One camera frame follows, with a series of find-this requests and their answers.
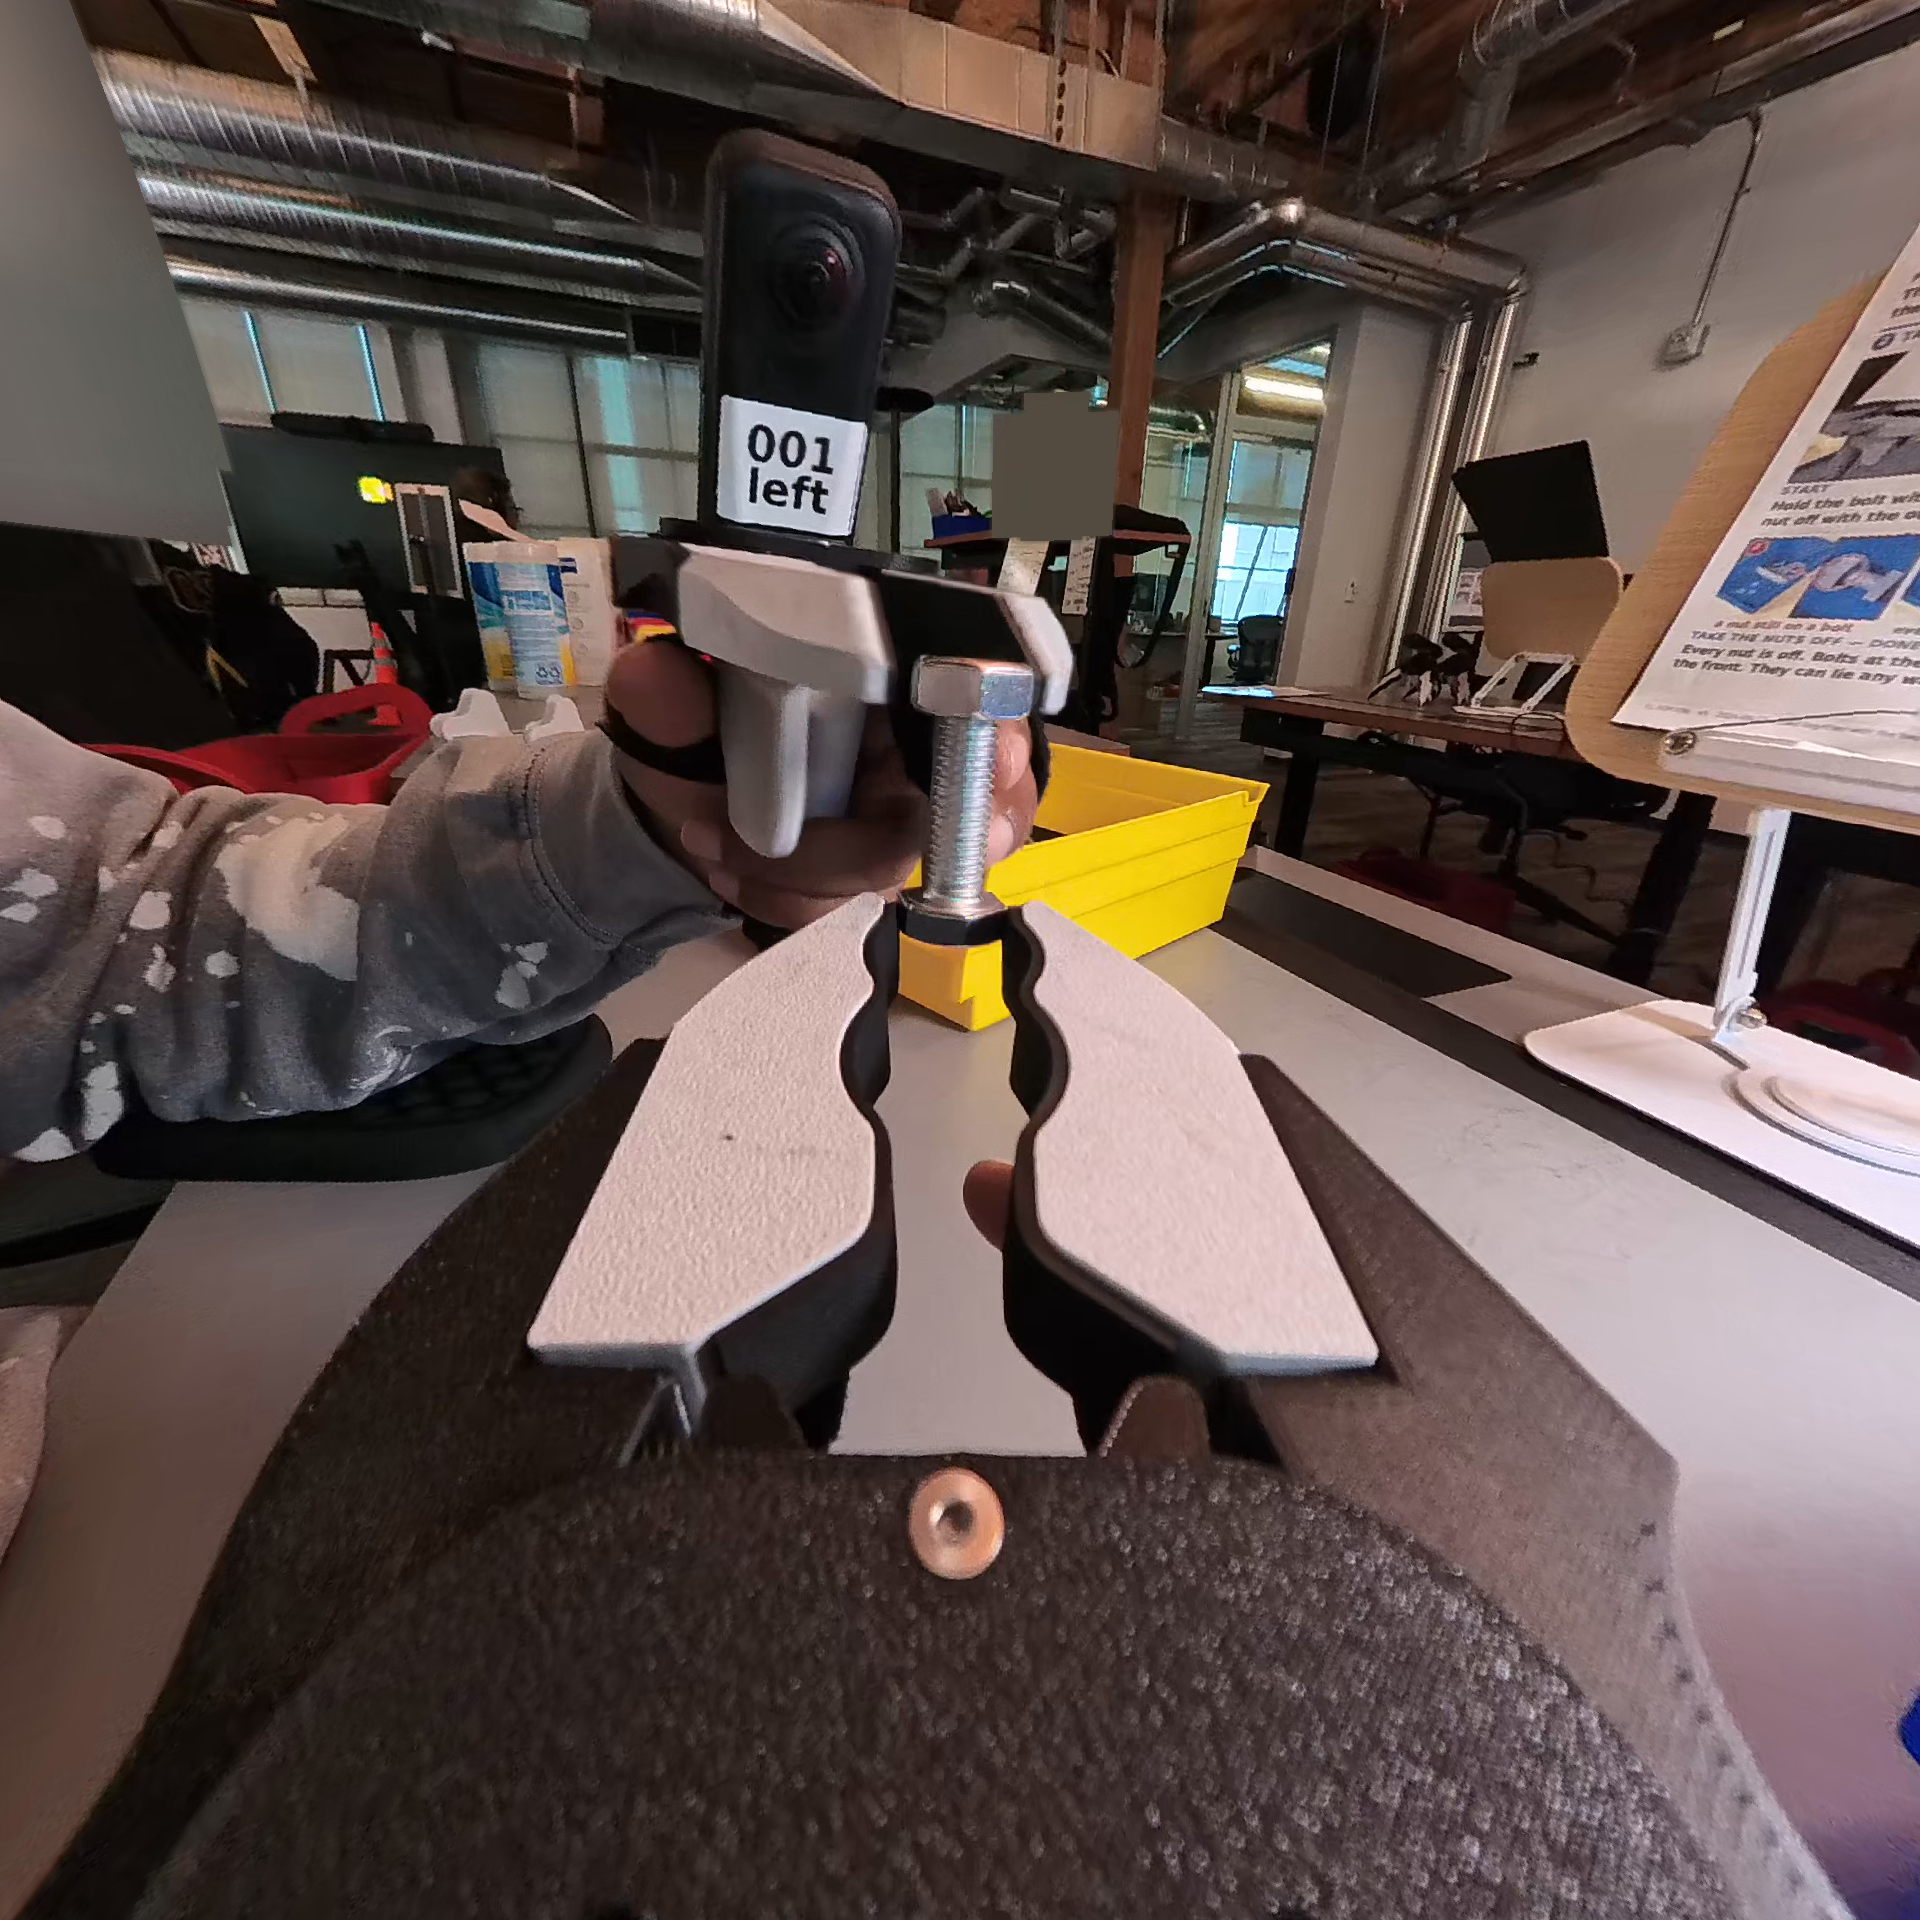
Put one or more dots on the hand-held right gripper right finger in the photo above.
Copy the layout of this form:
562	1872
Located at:
1170	1186

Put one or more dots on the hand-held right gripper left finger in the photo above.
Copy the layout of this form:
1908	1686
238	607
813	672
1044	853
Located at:
721	1186

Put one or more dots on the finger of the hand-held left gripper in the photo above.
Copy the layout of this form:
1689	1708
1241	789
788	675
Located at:
1043	652
779	608

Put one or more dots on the silver hex bolt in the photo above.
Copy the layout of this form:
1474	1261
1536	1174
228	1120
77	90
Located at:
961	810

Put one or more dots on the yellow plastic bin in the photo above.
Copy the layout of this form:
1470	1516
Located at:
1140	839

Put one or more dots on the person's left forearm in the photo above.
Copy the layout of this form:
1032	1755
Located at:
299	932

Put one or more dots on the person's right hand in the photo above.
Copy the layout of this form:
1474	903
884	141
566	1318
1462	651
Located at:
993	1194

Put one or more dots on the person's left hand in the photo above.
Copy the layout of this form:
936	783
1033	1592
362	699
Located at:
810	885

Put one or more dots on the white cardboard box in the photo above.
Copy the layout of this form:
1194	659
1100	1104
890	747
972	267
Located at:
587	599

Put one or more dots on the blue white wipes canister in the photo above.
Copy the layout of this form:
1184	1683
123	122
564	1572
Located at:
517	615

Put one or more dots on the brown wooden desk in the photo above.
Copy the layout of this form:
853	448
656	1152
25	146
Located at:
1349	710

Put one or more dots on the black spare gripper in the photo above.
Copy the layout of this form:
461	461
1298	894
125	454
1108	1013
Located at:
1434	668

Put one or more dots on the red plastic basket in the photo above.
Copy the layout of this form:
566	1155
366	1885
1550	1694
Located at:
345	750

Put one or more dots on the black monitor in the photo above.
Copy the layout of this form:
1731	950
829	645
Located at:
330	494

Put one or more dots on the white folding stand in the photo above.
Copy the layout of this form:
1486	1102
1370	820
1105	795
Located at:
1515	683

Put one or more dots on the black display board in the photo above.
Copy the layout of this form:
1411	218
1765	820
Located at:
1529	503

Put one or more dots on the small wooden board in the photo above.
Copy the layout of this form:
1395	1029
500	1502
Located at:
1558	599

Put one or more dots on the wooden document board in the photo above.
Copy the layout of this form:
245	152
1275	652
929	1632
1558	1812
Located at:
1664	629

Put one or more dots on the white plastic bracket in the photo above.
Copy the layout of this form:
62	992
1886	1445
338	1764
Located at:
473	717
556	717

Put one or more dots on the silver ventilation duct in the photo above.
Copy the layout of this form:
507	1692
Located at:
376	136
1349	248

